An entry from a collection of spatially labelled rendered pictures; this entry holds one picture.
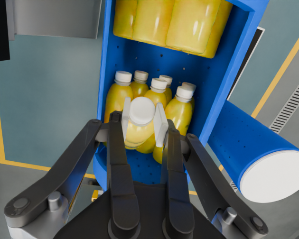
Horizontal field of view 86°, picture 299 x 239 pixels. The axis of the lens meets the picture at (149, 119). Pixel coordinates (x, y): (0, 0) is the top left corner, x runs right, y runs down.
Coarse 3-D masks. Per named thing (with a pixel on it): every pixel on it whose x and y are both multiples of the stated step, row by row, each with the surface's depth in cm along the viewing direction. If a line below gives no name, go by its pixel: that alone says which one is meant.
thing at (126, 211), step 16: (112, 112) 16; (112, 128) 15; (112, 144) 12; (112, 160) 11; (112, 176) 9; (128, 176) 9; (112, 192) 8; (128, 192) 8; (112, 208) 7; (128, 208) 7; (112, 224) 7; (128, 224) 7
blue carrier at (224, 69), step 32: (256, 0) 21; (224, 32) 38; (128, 64) 45; (160, 64) 49; (192, 64) 46; (224, 64) 37; (224, 96) 29; (192, 128) 48; (96, 160) 38; (128, 160) 48
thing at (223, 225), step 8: (232, 208) 9; (216, 216) 10; (224, 216) 9; (232, 216) 9; (216, 224) 9; (224, 224) 9; (232, 224) 9; (224, 232) 9; (232, 232) 9; (240, 232) 9
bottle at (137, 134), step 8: (152, 120) 26; (128, 128) 26; (136, 128) 25; (144, 128) 25; (152, 128) 27; (128, 136) 27; (136, 136) 26; (144, 136) 27; (128, 144) 33; (136, 144) 32
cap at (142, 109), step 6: (132, 102) 23; (138, 102) 23; (144, 102) 23; (150, 102) 23; (132, 108) 23; (138, 108) 23; (144, 108) 23; (150, 108) 23; (132, 114) 22; (138, 114) 22; (144, 114) 23; (150, 114) 23; (132, 120) 24; (138, 120) 22; (144, 120) 22
